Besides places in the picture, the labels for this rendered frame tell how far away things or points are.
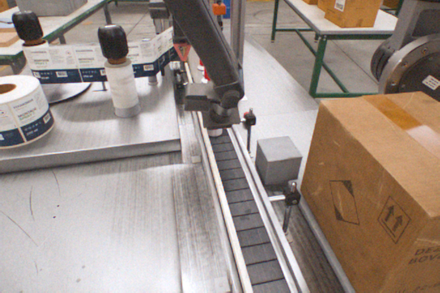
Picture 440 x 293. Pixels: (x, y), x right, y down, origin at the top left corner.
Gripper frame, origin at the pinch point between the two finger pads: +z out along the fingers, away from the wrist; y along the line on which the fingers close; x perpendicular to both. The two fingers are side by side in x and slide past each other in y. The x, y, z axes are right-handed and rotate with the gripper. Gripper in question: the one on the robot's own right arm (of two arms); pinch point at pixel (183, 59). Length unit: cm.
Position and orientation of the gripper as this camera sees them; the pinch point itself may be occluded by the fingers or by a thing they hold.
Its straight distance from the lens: 110.3
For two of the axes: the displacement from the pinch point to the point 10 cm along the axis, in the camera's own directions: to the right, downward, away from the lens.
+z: 0.0, 8.3, 5.6
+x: 9.8, -1.1, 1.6
